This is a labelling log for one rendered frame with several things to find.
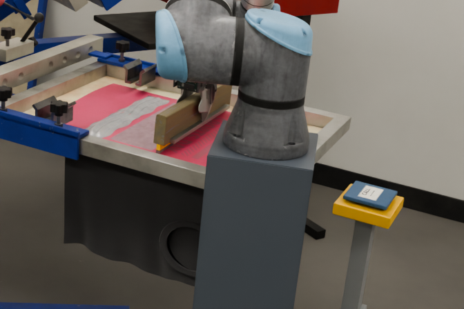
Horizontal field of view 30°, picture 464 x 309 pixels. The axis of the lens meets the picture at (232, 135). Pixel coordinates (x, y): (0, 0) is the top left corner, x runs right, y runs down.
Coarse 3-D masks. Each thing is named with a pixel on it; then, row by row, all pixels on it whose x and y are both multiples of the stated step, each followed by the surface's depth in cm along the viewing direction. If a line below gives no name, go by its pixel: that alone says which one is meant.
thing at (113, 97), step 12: (84, 96) 240; (96, 96) 241; (108, 96) 242; (120, 96) 243; (132, 96) 244; (144, 96) 245; (156, 96) 246; (108, 108) 233; (120, 108) 234; (156, 108) 236
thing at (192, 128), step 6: (222, 108) 231; (228, 108) 234; (210, 114) 226; (216, 114) 227; (210, 120) 224; (192, 126) 217; (198, 126) 218; (180, 132) 212; (186, 132) 212; (174, 138) 208; (180, 138) 210
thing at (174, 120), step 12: (192, 96) 218; (216, 96) 228; (228, 96) 235; (168, 108) 208; (180, 108) 209; (192, 108) 215; (216, 108) 230; (156, 120) 204; (168, 120) 204; (180, 120) 210; (192, 120) 217; (156, 132) 205; (168, 132) 206
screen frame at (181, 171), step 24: (72, 72) 247; (96, 72) 253; (120, 72) 256; (24, 96) 224; (48, 96) 233; (312, 120) 236; (336, 120) 231; (96, 144) 200; (120, 144) 201; (144, 168) 196; (168, 168) 193; (192, 168) 192
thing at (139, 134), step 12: (84, 108) 231; (96, 108) 232; (72, 120) 222; (84, 120) 223; (96, 120) 224; (144, 120) 227; (120, 132) 217; (132, 132) 218; (144, 132) 219; (132, 144) 211; (144, 144) 212; (156, 144) 212; (168, 156) 206; (180, 156) 207
